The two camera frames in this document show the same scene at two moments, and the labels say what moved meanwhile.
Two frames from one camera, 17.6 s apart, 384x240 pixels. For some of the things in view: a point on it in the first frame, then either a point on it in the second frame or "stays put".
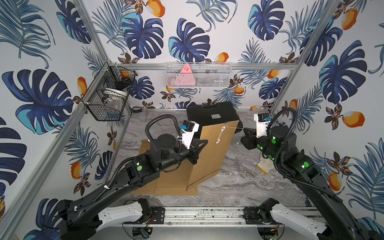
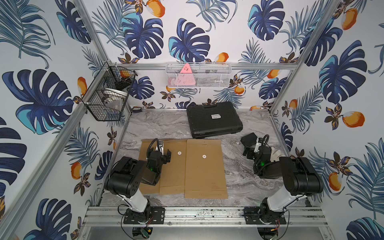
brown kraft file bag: (152, 187) stays put
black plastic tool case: (213, 113) stays put
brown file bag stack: (211, 156) → (205, 178)
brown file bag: (176, 182) stays put
